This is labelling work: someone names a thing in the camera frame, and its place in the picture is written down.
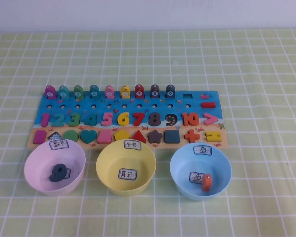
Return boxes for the dark blue number nine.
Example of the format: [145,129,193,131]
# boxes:
[48,164,68,183]

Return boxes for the blue wooden puzzle board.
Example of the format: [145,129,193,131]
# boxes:
[26,90,229,150]

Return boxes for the brown star piece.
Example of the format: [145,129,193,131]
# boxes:
[147,129,163,144]

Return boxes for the red triangle piece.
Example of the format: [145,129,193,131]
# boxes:
[131,130,148,144]

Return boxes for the dark blue square piece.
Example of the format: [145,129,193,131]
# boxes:
[164,130,180,144]

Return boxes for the yellow pentagon piece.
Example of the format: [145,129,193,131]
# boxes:
[114,130,132,142]

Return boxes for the pink trapezoid piece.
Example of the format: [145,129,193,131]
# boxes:
[97,130,112,144]

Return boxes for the teal heart piece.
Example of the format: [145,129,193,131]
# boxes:
[80,130,98,144]

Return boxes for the yellow plastic bowl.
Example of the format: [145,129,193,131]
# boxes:
[95,140,157,197]

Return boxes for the light blue plastic bowl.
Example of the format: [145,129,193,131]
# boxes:
[169,143,231,202]

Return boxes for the green circle piece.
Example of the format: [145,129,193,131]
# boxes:
[62,130,79,143]

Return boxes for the magenta rectangle piece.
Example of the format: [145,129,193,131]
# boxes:
[34,130,47,145]

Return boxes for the pink plastic bowl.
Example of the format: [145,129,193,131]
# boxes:
[24,140,86,196]

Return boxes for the brown number eight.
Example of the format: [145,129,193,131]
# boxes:
[148,112,162,126]

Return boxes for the red number seven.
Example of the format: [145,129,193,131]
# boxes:
[133,112,146,126]

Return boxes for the yellow number six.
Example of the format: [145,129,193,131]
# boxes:
[117,112,131,127]

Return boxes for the brown number eight fish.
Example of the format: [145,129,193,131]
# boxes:
[149,84,161,99]

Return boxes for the red number seven fish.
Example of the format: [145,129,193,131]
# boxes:
[134,84,146,99]

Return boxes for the yellow number six fish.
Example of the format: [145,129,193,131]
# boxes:
[120,85,131,99]

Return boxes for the orange number ten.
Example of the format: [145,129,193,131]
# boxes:
[181,112,200,126]

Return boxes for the pink number five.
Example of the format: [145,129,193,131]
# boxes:
[101,112,114,127]

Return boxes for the pink number five fish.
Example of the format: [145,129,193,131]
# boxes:
[104,85,115,99]

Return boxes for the orange plus sign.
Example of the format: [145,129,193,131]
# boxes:
[184,129,200,144]

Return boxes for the teal number four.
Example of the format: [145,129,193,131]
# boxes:
[83,113,98,127]

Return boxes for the blue number four fish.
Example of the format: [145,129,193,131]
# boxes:
[89,85,101,99]

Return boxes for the pink greater-than sign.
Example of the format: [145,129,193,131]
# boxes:
[203,113,218,126]

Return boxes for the yellow equals sign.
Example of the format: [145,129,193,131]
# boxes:
[206,131,222,142]

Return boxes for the green number three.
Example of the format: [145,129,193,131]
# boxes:
[69,113,81,126]

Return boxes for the green number three fish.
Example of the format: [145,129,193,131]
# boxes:
[73,85,85,100]

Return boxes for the orange fish peg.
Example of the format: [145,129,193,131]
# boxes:
[202,173,212,192]

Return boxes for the teal number two fish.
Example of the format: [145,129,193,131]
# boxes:
[58,85,70,99]

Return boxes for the teal number two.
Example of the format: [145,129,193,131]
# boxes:
[51,113,65,127]

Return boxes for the magenta number one fish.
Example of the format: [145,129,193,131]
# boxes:
[44,85,57,99]

